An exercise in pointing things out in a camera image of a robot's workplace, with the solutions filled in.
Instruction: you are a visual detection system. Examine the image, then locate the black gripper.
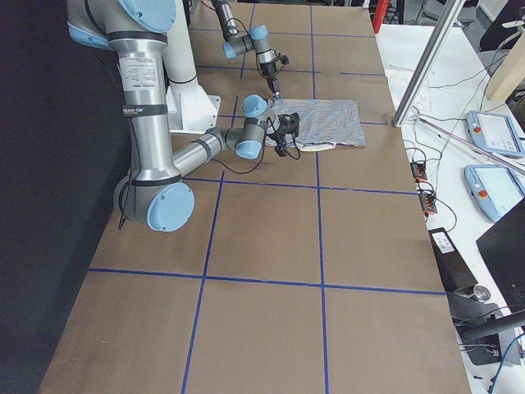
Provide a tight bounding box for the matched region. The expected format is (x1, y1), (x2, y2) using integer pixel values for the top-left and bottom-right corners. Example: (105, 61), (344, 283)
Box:
(258, 53), (289, 99)
(268, 112), (299, 157)

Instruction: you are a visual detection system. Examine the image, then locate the navy white striped polo shirt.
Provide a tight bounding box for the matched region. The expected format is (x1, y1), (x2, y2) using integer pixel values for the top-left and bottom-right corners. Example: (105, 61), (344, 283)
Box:
(269, 98), (367, 152)

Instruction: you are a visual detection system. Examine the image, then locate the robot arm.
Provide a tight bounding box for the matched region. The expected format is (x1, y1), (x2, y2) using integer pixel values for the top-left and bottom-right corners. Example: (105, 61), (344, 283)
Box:
(67, 1), (299, 232)
(212, 1), (289, 99)

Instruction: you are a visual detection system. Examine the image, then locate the red cylinder object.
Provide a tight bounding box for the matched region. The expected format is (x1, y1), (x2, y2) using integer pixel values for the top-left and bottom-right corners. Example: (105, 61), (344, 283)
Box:
(372, 0), (390, 34)

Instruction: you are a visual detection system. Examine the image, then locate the brown paper table cover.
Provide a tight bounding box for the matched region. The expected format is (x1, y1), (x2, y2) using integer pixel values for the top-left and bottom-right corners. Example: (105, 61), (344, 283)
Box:
(39, 4), (470, 393)

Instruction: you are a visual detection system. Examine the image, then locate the orange black connector strip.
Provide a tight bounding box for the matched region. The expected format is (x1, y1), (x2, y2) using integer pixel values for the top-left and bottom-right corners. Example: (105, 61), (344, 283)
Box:
(410, 161), (437, 218)

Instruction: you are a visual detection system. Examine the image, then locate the far blue teach pendant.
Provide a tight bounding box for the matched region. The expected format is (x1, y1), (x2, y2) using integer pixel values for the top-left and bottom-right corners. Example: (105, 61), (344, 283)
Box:
(467, 111), (524, 158)

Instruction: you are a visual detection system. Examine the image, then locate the blue teach pendant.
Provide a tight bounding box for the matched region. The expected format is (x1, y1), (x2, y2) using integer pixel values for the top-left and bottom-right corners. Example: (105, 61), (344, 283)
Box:
(467, 111), (524, 158)
(463, 165), (524, 222)

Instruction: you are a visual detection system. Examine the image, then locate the black box with label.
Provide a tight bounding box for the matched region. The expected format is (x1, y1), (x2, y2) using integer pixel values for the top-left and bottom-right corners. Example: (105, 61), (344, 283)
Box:
(428, 227), (478, 292)

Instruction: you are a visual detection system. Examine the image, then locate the near blue teach pendant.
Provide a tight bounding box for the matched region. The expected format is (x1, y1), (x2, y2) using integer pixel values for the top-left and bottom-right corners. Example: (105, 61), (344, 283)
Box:
(463, 165), (524, 222)

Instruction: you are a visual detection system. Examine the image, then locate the black monitor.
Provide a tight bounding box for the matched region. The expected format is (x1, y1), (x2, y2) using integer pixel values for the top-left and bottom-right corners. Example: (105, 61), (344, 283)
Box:
(477, 206), (524, 312)

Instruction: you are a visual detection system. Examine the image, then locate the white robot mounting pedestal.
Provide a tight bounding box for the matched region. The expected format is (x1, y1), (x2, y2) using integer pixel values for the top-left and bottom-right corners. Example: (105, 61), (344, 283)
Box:
(163, 0), (221, 134)

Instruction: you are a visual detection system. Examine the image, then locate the aluminium frame post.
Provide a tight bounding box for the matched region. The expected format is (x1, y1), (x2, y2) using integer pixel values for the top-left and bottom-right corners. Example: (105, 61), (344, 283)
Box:
(393, 0), (465, 127)

